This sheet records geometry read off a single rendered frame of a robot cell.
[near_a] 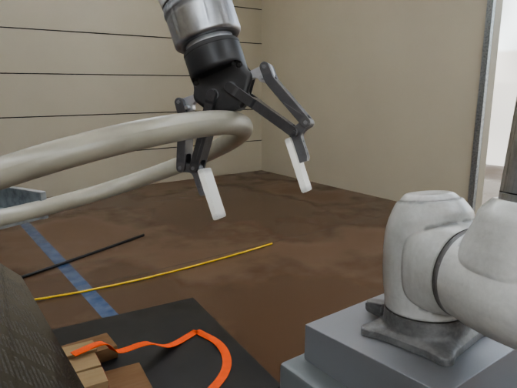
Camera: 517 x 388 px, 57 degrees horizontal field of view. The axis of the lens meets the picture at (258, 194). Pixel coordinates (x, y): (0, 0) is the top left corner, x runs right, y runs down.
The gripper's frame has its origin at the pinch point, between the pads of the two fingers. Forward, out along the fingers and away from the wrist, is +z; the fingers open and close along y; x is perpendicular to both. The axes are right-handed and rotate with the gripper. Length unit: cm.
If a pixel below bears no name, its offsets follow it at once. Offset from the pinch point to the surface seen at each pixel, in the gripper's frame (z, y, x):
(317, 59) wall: -143, 72, -601
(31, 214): -8.6, 43.2, -6.7
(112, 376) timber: 58, 131, -112
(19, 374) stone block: 20, 66, -14
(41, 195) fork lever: -11.4, 42.1, -9.2
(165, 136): -8.8, 2.7, 14.4
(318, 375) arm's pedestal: 37.5, 10.1, -29.0
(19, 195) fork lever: -13, 48, -11
